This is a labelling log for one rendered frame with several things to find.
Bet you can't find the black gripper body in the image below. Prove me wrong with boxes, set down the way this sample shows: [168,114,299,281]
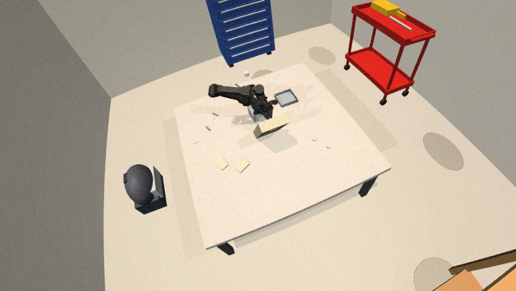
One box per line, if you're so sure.
[253,96,278,115]

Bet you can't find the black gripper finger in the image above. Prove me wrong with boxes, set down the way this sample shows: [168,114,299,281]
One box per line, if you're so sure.
[265,107,273,118]
[259,111,269,120]

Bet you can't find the grey flat panel with round hole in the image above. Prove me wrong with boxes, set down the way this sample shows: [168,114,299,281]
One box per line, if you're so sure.
[253,113,291,139]

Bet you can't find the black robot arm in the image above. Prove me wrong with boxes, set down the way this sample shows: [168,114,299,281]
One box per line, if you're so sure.
[208,83,265,110]

